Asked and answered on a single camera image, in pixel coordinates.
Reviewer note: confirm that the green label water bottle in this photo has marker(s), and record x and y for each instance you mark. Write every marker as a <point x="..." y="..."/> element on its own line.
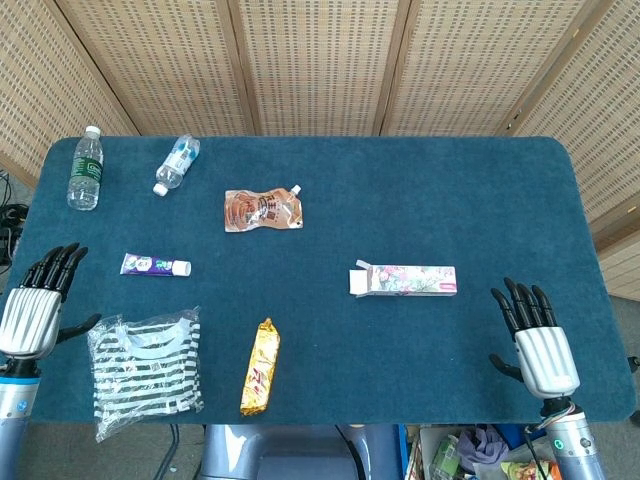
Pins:
<point x="86" y="170"/>

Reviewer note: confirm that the floral toothpaste carton box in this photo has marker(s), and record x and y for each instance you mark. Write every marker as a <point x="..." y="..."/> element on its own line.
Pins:
<point x="410" y="280"/>

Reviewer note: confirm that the blue label water bottle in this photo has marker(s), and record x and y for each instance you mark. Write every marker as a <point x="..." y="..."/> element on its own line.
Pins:
<point x="175" y="162"/>

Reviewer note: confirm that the striped shirt in plastic bag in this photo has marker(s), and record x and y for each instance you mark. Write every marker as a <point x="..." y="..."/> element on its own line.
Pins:
<point x="145" y="370"/>

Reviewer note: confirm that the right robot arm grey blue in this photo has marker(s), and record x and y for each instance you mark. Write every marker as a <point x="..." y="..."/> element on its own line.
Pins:
<point x="575" y="445"/>

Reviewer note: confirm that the purple white tube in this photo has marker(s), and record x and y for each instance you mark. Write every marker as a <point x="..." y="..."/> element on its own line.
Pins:
<point x="150" y="265"/>

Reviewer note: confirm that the blue table mat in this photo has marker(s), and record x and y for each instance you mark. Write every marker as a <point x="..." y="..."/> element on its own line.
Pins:
<point x="400" y="200"/>

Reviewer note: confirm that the orange spout drink pouch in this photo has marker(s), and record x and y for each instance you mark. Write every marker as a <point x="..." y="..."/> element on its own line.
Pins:
<point x="260" y="210"/>

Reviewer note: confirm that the wicker folding screen panel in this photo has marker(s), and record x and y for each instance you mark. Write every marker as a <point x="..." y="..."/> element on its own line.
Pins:
<point x="40" y="75"/>
<point x="320" y="65"/>
<point x="490" y="65"/>
<point x="160" y="65"/>
<point x="600" y="125"/>

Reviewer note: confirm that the gold foil biscuit pack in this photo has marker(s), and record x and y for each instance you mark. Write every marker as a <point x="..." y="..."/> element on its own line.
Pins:
<point x="261" y="370"/>

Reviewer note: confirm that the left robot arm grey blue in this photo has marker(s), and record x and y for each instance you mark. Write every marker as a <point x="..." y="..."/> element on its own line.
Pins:
<point x="15" y="415"/>

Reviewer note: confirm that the grey robot torso base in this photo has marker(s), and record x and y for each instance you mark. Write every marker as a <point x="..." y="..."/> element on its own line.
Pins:
<point x="280" y="450"/>

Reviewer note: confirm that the purple crumpled cloth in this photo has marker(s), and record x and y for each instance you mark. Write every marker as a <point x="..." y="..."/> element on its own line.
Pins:
<point x="482" y="447"/>

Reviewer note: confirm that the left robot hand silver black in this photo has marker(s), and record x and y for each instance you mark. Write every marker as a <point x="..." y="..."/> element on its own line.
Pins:
<point x="27" y="320"/>

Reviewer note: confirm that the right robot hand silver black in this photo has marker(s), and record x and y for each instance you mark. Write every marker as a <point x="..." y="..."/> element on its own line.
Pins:
<point x="545" y="357"/>

